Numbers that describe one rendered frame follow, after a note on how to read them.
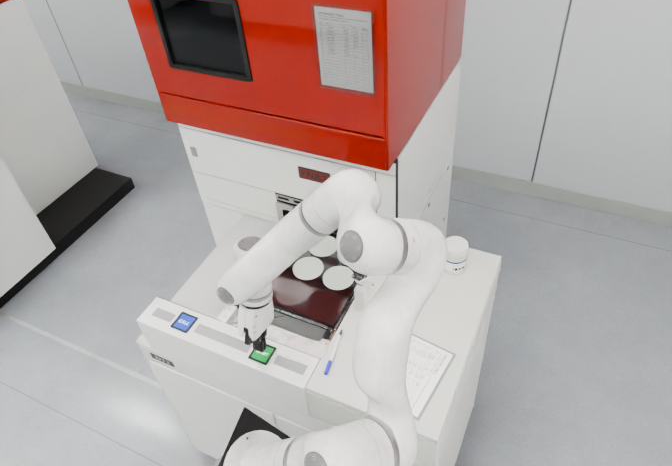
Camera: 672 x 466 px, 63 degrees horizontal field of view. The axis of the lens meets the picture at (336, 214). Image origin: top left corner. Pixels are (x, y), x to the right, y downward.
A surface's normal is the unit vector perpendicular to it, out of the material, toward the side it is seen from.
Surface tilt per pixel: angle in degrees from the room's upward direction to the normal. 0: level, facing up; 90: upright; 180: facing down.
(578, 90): 90
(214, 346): 0
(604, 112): 90
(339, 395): 0
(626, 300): 0
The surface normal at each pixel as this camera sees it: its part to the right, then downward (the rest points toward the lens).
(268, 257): 0.15, -0.04
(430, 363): -0.07, -0.74
